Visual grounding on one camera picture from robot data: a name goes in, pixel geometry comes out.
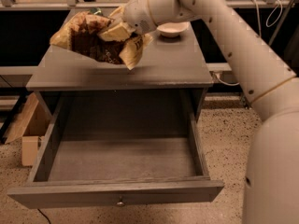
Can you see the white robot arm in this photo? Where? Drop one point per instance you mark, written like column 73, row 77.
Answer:
column 272, row 178

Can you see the green soda can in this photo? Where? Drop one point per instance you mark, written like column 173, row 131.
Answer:
column 96, row 11

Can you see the cardboard box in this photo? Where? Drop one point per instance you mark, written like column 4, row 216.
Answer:
column 29, row 127

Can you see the open grey top drawer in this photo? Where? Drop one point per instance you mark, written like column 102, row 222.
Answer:
column 141, row 145

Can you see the brown chip bag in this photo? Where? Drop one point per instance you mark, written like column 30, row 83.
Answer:
column 79, row 34

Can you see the metal drawer knob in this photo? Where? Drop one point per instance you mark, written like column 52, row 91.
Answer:
column 120, row 202

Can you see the grey cabinet counter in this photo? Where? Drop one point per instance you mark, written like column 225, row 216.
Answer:
column 165, row 63

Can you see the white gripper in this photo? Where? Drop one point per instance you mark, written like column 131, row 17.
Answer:
column 136, row 12

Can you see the white bowl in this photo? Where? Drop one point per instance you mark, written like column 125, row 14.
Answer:
column 172, row 29

